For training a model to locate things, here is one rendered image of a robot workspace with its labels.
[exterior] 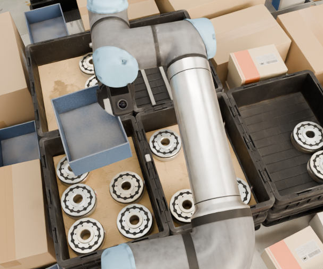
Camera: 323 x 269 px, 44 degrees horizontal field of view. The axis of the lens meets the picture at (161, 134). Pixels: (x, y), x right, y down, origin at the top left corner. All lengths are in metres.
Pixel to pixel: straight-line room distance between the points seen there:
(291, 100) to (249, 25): 0.35
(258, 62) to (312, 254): 0.63
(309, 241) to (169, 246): 0.75
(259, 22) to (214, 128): 1.03
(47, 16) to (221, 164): 1.33
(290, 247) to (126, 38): 0.82
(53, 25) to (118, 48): 1.12
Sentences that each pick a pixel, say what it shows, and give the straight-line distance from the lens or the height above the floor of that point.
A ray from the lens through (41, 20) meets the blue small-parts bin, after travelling 1.84.
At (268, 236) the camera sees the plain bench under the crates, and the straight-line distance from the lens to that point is 1.36.
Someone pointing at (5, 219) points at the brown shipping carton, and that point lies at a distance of 1.27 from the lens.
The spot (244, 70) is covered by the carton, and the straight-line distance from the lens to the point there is 1.38.
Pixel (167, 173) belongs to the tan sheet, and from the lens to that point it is 1.26.
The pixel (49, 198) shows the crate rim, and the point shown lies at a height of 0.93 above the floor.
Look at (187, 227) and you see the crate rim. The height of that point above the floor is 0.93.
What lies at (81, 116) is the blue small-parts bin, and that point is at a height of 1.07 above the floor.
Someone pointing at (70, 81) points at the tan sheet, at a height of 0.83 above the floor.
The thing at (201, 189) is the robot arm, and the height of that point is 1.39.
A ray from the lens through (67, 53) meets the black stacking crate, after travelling 1.57.
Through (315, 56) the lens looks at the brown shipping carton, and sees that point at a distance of 1.57.
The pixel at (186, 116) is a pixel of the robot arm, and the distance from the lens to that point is 0.66.
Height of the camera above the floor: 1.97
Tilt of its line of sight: 59 degrees down
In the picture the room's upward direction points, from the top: 4 degrees counter-clockwise
